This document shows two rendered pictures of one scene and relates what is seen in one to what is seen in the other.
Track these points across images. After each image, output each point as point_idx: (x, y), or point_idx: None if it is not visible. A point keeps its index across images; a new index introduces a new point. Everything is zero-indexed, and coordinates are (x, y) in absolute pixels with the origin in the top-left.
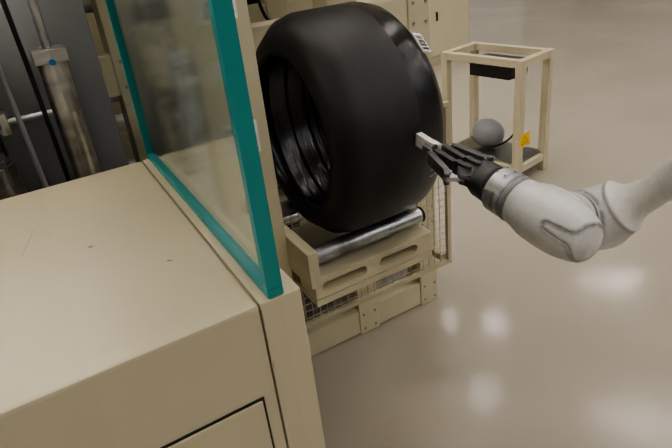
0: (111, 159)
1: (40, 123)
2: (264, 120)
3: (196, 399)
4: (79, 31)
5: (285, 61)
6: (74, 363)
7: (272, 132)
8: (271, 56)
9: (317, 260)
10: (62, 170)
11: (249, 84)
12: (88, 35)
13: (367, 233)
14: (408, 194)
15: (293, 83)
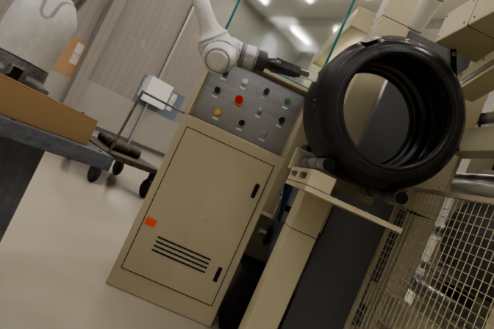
0: (361, 136)
1: None
2: (346, 96)
3: None
4: (384, 86)
5: (439, 111)
6: None
7: (414, 157)
8: (396, 86)
9: (295, 151)
10: None
11: (352, 80)
12: (384, 87)
13: (313, 158)
14: (309, 118)
15: (442, 131)
